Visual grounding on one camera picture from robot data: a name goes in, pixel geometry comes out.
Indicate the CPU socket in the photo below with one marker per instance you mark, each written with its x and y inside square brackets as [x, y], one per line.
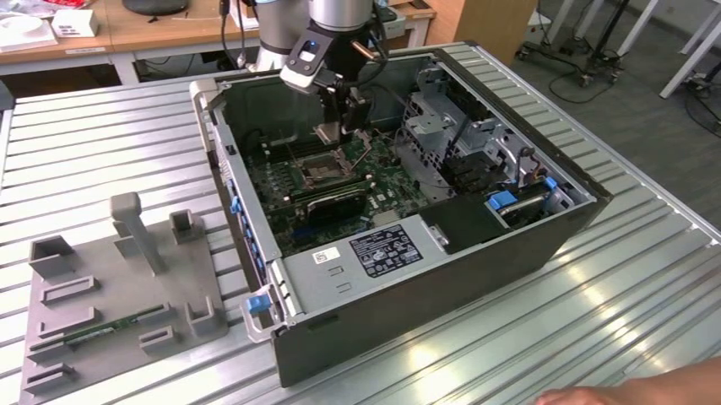
[323, 173]

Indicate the person's bare forearm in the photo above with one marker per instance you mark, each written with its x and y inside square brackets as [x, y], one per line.
[675, 384]

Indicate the small white box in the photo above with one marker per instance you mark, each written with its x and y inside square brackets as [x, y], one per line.
[73, 23]

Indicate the black open PC case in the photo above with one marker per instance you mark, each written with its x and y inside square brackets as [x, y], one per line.
[422, 320]

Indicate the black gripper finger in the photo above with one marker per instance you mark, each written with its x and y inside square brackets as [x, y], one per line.
[335, 107]
[358, 116]

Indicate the red white packet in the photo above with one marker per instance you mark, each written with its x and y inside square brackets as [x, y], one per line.
[61, 4]

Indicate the blue disk carrier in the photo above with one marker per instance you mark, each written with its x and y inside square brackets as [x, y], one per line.
[500, 200]

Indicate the black wheeled stand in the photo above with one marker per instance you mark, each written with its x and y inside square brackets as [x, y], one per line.
[598, 62]

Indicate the dark round object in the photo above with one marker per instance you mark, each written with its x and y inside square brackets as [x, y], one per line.
[155, 6]

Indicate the silver chipset heat sink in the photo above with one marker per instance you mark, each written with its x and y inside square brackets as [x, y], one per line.
[387, 219]

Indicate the silver CPU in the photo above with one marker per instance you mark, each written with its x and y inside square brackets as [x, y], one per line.
[327, 135]

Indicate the green motherboard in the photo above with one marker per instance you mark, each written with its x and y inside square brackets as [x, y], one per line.
[388, 185]

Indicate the blue case latch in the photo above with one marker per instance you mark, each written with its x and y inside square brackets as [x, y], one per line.
[256, 304]

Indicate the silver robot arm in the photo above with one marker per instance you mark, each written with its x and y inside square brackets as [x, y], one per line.
[338, 14]

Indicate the white table frame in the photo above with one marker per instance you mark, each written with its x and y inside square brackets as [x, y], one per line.
[691, 63]

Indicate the green RAM stick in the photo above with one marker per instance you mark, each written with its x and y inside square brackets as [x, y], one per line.
[107, 329]
[323, 194]

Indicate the grey parts rack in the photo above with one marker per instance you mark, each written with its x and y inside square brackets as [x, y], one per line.
[112, 304]

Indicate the wooden desk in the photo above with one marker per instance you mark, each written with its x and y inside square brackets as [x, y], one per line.
[168, 29]

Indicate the silver power supply unit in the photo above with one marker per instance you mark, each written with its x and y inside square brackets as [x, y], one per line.
[320, 287]

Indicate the white flat carton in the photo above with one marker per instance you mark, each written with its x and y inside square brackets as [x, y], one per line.
[25, 36]

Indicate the black fan graphics card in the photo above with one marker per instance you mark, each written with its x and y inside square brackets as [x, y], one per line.
[335, 206]

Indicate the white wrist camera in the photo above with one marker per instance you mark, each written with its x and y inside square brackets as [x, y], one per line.
[304, 63]

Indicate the silver drive cage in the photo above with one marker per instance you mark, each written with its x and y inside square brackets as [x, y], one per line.
[427, 122]

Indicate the wooden cabinet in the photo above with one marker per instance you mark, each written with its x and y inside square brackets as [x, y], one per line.
[490, 29]

